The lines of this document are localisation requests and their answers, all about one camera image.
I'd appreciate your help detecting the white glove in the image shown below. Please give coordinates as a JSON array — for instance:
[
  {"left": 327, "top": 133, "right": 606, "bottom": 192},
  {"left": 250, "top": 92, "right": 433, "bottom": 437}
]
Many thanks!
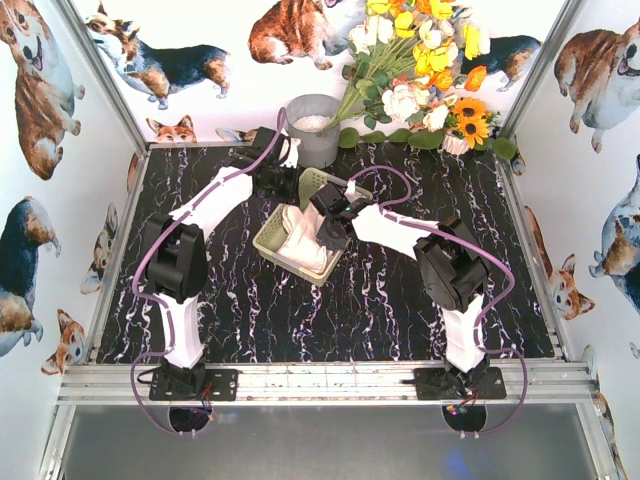
[{"left": 276, "top": 204, "right": 337, "bottom": 276}]

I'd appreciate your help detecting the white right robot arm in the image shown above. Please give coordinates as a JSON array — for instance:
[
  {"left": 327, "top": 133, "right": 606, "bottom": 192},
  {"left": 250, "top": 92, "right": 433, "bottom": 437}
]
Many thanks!
[{"left": 310, "top": 184, "right": 490, "bottom": 389}]

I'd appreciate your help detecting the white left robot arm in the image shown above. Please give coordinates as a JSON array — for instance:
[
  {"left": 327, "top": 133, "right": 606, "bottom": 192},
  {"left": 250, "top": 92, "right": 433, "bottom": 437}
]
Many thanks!
[{"left": 141, "top": 127, "right": 301, "bottom": 398}]

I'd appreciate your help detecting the pale green storage basket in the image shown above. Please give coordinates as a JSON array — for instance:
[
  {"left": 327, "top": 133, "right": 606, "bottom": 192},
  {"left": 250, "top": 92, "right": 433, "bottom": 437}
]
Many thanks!
[{"left": 253, "top": 168, "right": 373, "bottom": 287}]

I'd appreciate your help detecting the grey metal bucket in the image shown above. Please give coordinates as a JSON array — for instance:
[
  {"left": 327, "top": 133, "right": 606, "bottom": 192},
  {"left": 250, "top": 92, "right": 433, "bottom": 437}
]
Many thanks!
[{"left": 286, "top": 94, "right": 340, "bottom": 169}]

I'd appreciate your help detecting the small white flower pot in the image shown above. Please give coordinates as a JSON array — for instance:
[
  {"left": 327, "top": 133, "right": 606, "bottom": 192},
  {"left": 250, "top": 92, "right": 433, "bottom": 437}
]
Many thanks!
[{"left": 442, "top": 130, "right": 470, "bottom": 156}]

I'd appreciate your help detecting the artificial flower bouquet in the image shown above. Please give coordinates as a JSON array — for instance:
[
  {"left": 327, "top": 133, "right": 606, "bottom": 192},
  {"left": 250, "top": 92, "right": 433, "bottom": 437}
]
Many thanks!
[{"left": 331, "top": 1, "right": 532, "bottom": 160}]

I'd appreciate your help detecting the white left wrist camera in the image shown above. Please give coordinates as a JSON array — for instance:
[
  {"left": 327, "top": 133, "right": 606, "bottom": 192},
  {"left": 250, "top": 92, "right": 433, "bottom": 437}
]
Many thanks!
[{"left": 280, "top": 138, "right": 301, "bottom": 168}]

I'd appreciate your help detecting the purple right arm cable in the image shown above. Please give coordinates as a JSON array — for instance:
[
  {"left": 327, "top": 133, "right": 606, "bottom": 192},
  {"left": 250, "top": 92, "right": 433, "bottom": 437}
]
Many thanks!
[{"left": 347, "top": 164, "right": 531, "bottom": 435}]

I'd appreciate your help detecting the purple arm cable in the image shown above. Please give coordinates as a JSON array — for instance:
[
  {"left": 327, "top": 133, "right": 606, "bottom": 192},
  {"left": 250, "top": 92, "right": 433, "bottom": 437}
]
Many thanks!
[
  {"left": 128, "top": 107, "right": 289, "bottom": 436},
  {"left": 347, "top": 164, "right": 531, "bottom": 435}
]

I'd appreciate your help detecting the aluminium front rail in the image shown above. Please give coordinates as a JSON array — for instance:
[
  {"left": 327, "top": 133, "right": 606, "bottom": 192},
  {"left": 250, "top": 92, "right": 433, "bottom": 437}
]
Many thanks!
[{"left": 56, "top": 359, "right": 596, "bottom": 406}]

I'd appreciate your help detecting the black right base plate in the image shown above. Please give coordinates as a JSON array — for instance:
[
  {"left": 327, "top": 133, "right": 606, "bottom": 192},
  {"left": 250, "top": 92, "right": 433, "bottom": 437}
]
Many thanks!
[{"left": 404, "top": 367, "right": 507, "bottom": 401}]

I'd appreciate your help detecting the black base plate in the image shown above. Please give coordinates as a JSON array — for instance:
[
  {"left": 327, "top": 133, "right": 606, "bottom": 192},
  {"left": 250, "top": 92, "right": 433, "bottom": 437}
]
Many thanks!
[
  {"left": 149, "top": 368, "right": 239, "bottom": 401},
  {"left": 404, "top": 367, "right": 507, "bottom": 401}
]

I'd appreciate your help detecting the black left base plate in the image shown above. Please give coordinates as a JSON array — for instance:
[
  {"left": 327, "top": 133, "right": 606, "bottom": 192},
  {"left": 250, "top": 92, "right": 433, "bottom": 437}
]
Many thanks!
[{"left": 149, "top": 368, "right": 239, "bottom": 401}]

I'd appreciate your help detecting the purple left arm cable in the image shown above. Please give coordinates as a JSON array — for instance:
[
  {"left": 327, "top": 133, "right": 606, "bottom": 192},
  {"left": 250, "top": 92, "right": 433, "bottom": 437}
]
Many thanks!
[{"left": 128, "top": 107, "right": 289, "bottom": 436}]

